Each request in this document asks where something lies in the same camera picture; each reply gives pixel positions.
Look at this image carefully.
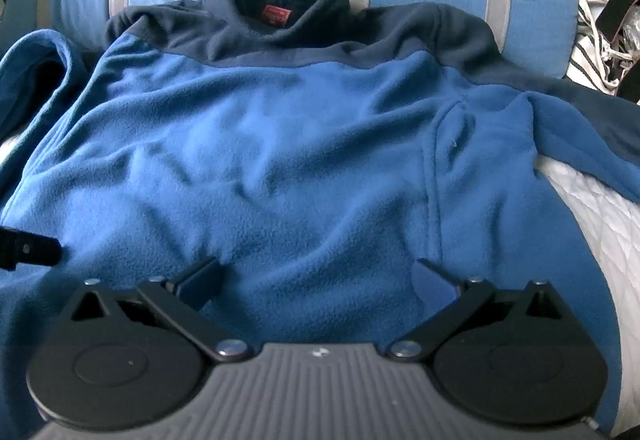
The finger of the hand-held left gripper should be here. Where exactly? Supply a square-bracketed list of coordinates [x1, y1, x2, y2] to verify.
[0, 227, 63, 271]

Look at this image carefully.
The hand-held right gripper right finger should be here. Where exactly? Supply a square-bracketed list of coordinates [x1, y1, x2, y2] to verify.
[384, 259, 573, 363]

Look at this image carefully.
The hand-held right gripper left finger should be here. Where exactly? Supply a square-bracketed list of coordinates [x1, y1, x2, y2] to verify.
[70, 257, 248, 363]

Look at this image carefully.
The blue fleece jacket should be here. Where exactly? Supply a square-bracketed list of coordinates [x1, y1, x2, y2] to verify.
[0, 0, 640, 440]

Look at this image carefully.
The white quilted bedspread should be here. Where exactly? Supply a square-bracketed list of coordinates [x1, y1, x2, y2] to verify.
[0, 130, 640, 440]

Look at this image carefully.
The striped cloth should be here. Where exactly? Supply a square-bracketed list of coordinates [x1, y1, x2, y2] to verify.
[567, 0, 640, 95]

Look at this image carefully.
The black bag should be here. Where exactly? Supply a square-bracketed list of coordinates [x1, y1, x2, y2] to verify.
[595, 0, 640, 45]

